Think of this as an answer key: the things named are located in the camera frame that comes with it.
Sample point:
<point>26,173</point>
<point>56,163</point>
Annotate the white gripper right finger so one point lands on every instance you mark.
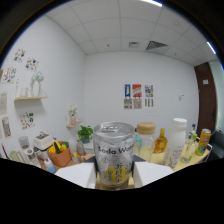
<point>153,171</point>

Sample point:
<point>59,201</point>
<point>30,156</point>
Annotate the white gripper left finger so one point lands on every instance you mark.
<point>75,173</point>

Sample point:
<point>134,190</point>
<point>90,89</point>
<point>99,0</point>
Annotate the soda water can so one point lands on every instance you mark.
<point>114,153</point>

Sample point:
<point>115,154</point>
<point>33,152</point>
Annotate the orange basket with fruit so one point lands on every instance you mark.
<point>60,156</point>

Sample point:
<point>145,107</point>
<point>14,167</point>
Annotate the white bottle blue label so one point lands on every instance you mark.
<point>50,166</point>

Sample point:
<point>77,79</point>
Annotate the amber liquid bottle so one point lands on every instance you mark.
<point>160,143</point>

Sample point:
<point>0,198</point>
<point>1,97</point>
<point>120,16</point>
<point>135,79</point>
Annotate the glass jar cork lid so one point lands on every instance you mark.
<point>146,140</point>

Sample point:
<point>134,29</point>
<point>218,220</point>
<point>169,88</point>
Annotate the teal liquid bottle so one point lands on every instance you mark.
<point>137,141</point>

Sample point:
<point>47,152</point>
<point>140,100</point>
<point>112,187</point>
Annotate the large white bottle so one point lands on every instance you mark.
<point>176,143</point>

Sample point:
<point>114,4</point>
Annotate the potted green plant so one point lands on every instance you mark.
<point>85,133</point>

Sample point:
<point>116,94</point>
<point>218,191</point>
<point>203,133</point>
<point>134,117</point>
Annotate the clear bottle green cap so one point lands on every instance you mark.
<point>189,148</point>

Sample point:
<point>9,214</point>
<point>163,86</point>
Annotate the white kitchen appliance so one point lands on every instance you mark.
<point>43,143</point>

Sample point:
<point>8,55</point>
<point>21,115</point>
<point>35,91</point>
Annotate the pink vase with flowers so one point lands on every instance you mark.
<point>73,116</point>

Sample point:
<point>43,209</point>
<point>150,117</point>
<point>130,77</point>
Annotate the small water bottle blue cap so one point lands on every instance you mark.
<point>193,128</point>

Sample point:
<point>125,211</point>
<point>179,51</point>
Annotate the black chair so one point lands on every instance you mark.
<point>216,146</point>

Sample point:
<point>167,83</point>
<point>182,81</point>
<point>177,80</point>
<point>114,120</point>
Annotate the brown door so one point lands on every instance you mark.
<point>206,100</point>

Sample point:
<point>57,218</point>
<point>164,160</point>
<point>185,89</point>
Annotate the white vase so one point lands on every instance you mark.
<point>36,85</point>

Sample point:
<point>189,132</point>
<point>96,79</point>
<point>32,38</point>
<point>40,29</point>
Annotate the small wall shelf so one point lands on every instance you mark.
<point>75,124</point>

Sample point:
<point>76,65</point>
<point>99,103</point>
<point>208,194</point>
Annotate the grey wall poster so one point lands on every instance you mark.
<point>149,102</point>
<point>128,103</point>
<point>137,103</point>

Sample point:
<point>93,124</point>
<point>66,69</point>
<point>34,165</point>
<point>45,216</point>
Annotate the colourful wall sticker cluster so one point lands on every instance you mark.
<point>26,120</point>

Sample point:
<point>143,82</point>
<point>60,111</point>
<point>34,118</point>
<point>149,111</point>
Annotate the multicolour wall poster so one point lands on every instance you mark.
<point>149,90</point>

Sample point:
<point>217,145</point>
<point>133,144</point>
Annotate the red wall poster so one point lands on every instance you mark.
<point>137,90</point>

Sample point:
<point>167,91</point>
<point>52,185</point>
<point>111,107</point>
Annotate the blue wall poster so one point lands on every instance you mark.
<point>127,90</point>

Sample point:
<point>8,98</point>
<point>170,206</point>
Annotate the wooden wall shelf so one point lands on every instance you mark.
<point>30,98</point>

